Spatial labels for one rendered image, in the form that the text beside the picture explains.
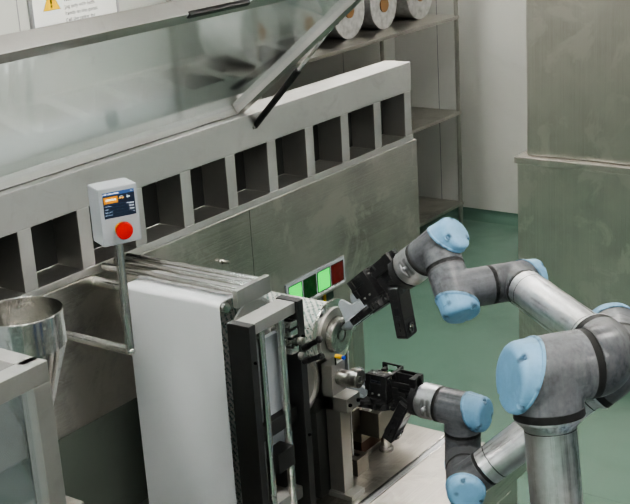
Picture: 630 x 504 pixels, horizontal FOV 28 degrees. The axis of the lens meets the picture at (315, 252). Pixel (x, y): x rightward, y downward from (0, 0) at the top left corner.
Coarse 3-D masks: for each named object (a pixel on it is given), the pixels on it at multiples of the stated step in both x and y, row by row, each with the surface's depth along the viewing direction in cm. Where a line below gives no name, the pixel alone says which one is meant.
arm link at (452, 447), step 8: (480, 432) 256; (448, 440) 256; (456, 440) 255; (464, 440) 254; (472, 440) 255; (480, 440) 257; (448, 448) 256; (456, 448) 254; (464, 448) 253; (472, 448) 254; (448, 456) 254
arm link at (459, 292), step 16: (432, 272) 237; (448, 272) 235; (464, 272) 236; (480, 272) 236; (432, 288) 237; (448, 288) 234; (464, 288) 234; (480, 288) 235; (496, 288) 236; (448, 304) 233; (464, 304) 232; (480, 304) 237; (448, 320) 235; (464, 320) 237
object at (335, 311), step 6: (330, 312) 259; (336, 312) 261; (324, 318) 258; (330, 318) 260; (324, 324) 258; (324, 330) 258; (324, 336) 259; (324, 342) 259; (324, 348) 259; (324, 354) 260; (330, 354) 261
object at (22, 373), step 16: (0, 352) 169; (16, 352) 169; (16, 368) 163; (32, 368) 163; (0, 384) 159; (16, 384) 161; (32, 384) 164; (48, 384) 166; (0, 400) 160; (32, 400) 165; (48, 400) 166; (32, 416) 166; (48, 416) 167; (48, 432) 167; (48, 448) 168; (48, 464) 168; (48, 480) 168; (48, 496) 169; (64, 496) 171
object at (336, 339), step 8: (336, 320) 260; (344, 320) 261; (328, 328) 259; (336, 328) 259; (328, 336) 259; (336, 336) 260; (344, 336) 263; (328, 344) 259; (336, 344) 260; (344, 344) 263; (336, 352) 261
